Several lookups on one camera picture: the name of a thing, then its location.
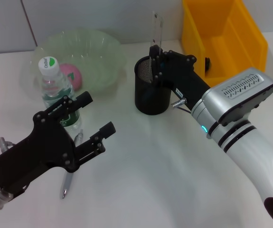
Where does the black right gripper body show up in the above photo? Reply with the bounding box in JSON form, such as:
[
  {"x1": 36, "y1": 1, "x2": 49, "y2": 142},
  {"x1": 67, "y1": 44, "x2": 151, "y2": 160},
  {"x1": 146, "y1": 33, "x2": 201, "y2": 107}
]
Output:
[{"x1": 161, "y1": 50, "x2": 212, "y2": 112}]

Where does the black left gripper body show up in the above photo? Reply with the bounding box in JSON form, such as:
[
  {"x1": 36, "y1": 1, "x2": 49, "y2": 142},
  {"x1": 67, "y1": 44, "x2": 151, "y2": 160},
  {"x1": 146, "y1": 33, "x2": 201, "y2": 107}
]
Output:
[{"x1": 0, "y1": 110, "x2": 77, "y2": 198}]

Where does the pink toy peach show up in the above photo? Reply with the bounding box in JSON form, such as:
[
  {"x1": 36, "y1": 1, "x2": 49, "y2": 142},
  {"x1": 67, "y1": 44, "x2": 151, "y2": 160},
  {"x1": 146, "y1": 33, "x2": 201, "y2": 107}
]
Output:
[{"x1": 59, "y1": 63, "x2": 83, "y2": 92}]

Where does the clear plastic ruler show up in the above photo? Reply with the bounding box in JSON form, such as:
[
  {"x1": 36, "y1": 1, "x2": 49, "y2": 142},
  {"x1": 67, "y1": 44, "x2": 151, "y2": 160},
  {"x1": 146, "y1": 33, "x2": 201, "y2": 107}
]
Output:
[{"x1": 150, "y1": 10, "x2": 164, "y2": 72}]

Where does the clear green-label water bottle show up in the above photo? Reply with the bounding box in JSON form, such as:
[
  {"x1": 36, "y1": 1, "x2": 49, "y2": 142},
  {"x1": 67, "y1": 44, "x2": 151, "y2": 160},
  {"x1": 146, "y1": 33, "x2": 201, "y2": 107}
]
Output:
[{"x1": 38, "y1": 56, "x2": 82, "y2": 133}]

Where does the silver ballpoint pen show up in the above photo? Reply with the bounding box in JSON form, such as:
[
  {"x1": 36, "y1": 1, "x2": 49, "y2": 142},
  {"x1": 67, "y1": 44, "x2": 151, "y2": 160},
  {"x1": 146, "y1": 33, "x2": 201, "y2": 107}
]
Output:
[{"x1": 60, "y1": 129, "x2": 84, "y2": 200}]

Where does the black mesh pen holder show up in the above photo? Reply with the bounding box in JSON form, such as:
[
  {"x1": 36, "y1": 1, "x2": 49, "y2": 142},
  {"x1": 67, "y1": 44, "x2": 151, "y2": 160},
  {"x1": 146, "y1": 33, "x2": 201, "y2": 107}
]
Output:
[{"x1": 133, "y1": 56, "x2": 176, "y2": 116}]

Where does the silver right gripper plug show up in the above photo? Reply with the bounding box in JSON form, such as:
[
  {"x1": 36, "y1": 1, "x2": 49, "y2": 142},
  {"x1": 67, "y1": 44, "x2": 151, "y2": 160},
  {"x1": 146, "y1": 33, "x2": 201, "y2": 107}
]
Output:
[{"x1": 171, "y1": 98, "x2": 187, "y2": 108}]

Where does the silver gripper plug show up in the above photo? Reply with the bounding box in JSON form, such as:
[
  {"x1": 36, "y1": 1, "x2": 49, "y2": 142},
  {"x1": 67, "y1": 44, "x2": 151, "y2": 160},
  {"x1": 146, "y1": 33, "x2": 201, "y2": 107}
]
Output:
[
  {"x1": 171, "y1": 98, "x2": 187, "y2": 108},
  {"x1": 0, "y1": 136, "x2": 16, "y2": 152}
]

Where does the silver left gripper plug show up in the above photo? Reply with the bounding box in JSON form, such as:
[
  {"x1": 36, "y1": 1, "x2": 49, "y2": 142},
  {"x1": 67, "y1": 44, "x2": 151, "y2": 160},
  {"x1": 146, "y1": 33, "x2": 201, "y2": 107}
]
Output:
[{"x1": 0, "y1": 136, "x2": 16, "y2": 152}]

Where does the translucent green plastic bowl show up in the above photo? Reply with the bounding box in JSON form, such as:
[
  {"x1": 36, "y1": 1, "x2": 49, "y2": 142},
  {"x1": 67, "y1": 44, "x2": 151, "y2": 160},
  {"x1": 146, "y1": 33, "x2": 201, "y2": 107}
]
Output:
[{"x1": 30, "y1": 28, "x2": 127, "y2": 97}]

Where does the yellow plastic storage bin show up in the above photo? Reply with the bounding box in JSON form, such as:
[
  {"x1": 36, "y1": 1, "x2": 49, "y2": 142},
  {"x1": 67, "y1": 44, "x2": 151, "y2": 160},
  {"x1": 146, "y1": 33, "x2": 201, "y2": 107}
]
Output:
[{"x1": 181, "y1": 0, "x2": 269, "y2": 83}]

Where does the grey right gripper cable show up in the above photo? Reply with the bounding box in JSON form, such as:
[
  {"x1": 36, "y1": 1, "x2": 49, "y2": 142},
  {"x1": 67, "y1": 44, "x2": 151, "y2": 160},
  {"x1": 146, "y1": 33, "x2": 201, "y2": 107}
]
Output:
[{"x1": 178, "y1": 105, "x2": 193, "y2": 115}]

